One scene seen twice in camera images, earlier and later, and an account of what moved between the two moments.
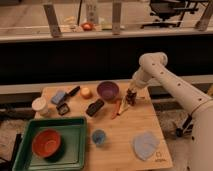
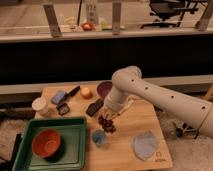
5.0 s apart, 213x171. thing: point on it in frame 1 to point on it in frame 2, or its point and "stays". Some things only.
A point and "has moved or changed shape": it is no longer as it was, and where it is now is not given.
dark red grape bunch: [131, 96] has moved or changed shape
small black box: [63, 109] stays
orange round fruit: [86, 93] stays
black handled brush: [72, 92] stays
